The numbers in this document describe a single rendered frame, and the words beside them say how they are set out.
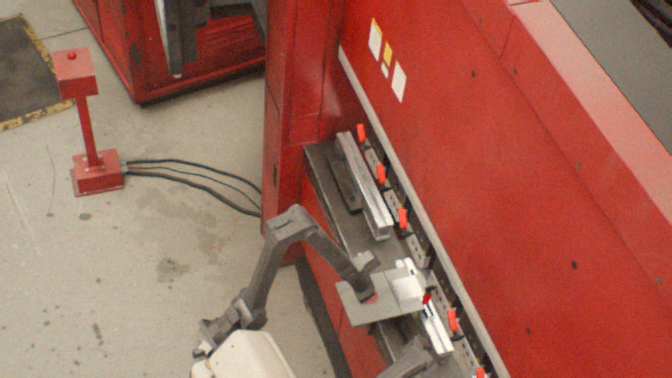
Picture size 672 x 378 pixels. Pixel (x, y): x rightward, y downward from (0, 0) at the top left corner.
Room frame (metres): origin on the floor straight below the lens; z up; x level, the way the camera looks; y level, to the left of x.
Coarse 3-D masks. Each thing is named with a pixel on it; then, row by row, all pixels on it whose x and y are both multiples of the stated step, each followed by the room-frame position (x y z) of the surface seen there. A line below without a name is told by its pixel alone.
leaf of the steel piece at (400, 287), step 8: (400, 280) 1.69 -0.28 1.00; (408, 280) 1.69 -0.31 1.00; (416, 280) 1.69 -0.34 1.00; (392, 288) 1.64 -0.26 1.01; (400, 288) 1.65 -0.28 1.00; (408, 288) 1.66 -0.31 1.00; (416, 288) 1.66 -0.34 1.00; (400, 296) 1.62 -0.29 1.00; (408, 296) 1.62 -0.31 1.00; (416, 296) 1.63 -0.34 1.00
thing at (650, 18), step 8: (632, 0) 3.36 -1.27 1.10; (640, 0) 3.35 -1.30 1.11; (648, 0) 3.33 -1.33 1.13; (656, 0) 3.34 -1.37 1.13; (664, 0) 3.42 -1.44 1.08; (640, 8) 3.31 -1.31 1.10; (648, 8) 3.31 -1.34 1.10; (656, 8) 3.27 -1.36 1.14; (664, 8) 3.29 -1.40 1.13; (648, 16) 3.25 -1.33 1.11; (656, 16) 3.27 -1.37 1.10; (664, 16) 3.23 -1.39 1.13; (656, 24) 3.20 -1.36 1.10; (664, 24) 3.21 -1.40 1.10; (664, 32) 3.15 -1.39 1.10; (664, 40) 3.14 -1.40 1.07
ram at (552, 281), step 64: (384, 0) 2.15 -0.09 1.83; (448, 0) 1.82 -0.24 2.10; (448, 64) 1.75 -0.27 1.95; (384, 128) 2.01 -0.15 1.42; (448, 128) 1.68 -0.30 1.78; (512, 128) 1.44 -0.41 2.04; (448, 192) 1.60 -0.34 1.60; (512, 192) 1.37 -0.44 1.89; (576, 192) 1.21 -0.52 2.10; (448, 256) 1.52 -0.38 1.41; (512, 256) 1.29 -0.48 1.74; (576, 256) 1.13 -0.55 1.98; (512, 320) 1.21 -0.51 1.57; (576, 320) 1.06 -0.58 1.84; (640, 320) 0.94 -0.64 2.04
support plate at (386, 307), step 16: (384, 272) 1.71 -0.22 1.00; (400, 272) 1.72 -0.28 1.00; (384, 288) 1.64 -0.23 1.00; (352, 304) 1.56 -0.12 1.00; (368, 304) 1.57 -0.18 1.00; (384, 304) 1.58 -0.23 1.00; (400, 304) 1.59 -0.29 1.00; (416, 304) 1.60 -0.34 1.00; (352, 320) 1.50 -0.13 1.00; (368, 320) 1.51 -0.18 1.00
